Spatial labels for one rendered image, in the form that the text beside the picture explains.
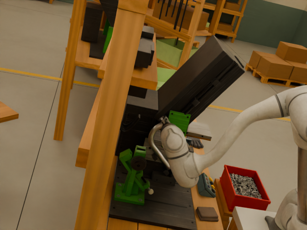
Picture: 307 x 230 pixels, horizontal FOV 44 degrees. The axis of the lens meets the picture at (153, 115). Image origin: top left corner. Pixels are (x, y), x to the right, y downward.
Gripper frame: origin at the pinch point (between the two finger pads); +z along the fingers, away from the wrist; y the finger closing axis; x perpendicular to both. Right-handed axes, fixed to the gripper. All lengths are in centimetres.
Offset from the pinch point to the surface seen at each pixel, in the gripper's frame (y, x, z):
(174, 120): -2.0, -5.1, 4.4
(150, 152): -10.7, 15.3, 5.9
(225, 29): -53, -258, 876
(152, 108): 8.8, 1.9, 10.4
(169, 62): 2, -38, 285
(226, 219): -67, -1, 3
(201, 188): -40.7, 1.6, -1.2
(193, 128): -16.1, -12.1, 22.2
